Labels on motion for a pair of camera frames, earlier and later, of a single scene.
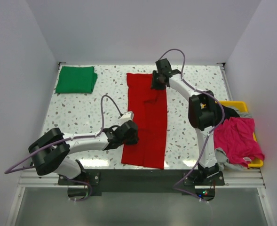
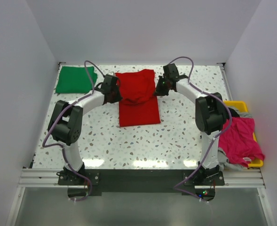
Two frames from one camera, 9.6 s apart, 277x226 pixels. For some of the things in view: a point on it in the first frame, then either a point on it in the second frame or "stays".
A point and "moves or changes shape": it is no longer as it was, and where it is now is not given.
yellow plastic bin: [242, 106] stays
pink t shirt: [235, 136] stays
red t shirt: [149, 109] moves or changes shape
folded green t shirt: [76, 80] stays
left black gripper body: [132, 140] to [116, 96]
